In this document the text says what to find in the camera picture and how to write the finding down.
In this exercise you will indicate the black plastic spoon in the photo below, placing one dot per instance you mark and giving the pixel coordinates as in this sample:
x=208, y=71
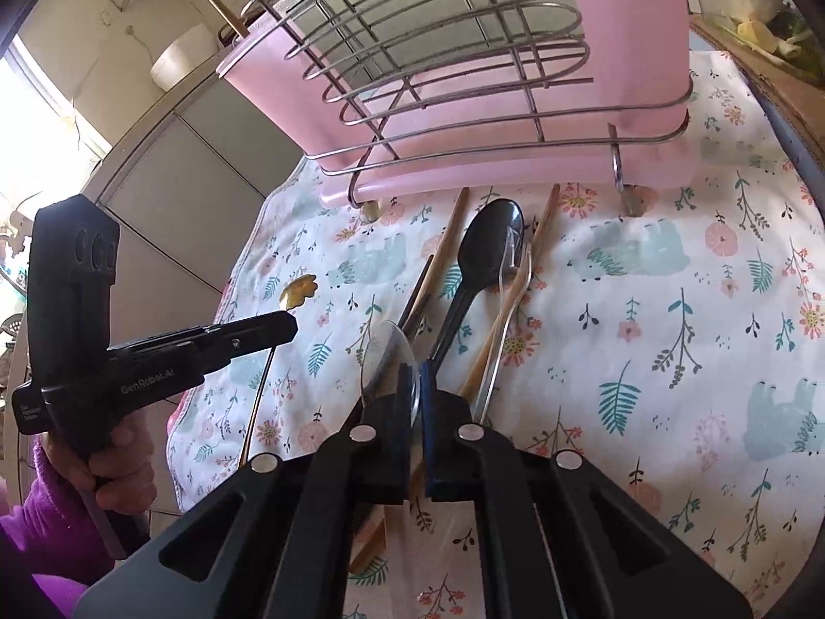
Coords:
x=483, y=232

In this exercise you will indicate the person's left forearm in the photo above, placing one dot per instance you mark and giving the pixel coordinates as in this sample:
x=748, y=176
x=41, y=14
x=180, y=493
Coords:
x=38, y=529

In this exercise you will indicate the white round pot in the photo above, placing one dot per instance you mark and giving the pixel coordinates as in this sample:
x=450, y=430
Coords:
x=184, y=55

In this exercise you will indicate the grey kitchen cabinet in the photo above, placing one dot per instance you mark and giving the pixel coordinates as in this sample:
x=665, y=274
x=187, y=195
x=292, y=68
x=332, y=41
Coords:
x=180, y=193

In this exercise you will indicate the ginger piece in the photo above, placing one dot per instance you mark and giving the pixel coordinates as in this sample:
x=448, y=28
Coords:
x=754, y=31

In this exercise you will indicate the pink drip tray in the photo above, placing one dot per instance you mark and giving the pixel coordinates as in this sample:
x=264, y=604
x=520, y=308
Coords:
x=451, y=180

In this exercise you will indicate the window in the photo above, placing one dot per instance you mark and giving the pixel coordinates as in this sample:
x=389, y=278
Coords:
x=38, y=109

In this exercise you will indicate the clear plastic fork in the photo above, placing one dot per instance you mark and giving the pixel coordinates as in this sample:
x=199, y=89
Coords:
x=507, y=300

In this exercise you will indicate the floral printed cloth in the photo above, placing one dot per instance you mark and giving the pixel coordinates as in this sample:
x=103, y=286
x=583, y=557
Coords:
x=644, y=335

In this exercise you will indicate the cardboard box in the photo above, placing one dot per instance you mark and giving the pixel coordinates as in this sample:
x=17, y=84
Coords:
x=773, y=90

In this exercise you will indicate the person's left hand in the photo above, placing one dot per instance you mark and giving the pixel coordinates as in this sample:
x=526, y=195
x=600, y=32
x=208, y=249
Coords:
x=119, y=471

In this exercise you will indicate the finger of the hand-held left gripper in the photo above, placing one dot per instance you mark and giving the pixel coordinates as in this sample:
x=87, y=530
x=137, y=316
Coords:
x=251, y=332

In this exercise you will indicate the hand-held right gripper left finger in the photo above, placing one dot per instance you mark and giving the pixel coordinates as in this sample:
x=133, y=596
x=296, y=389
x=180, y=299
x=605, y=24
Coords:
x=403, y=412

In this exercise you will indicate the wooden chopstick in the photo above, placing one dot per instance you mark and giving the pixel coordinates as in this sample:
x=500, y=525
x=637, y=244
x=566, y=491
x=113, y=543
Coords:
x=451, y=232
x=546, y=213

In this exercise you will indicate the pink plastic cup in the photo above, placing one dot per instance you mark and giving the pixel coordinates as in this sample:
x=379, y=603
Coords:
x=638, y=45
x=271, y=97

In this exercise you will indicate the slim brown chopstick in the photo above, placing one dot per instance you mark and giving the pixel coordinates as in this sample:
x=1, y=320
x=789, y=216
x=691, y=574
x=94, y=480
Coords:
x=222, y=10

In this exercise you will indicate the clear glass bowl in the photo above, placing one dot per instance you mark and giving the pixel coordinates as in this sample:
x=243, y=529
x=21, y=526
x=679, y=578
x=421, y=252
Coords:
x=783, y=38

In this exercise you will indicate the clear plastic spoon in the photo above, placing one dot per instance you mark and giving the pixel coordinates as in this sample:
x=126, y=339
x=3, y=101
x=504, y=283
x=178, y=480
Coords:
x=387, y=361

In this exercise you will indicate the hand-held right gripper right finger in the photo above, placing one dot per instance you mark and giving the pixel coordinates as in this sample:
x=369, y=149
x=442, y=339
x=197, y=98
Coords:
x=433, y=438

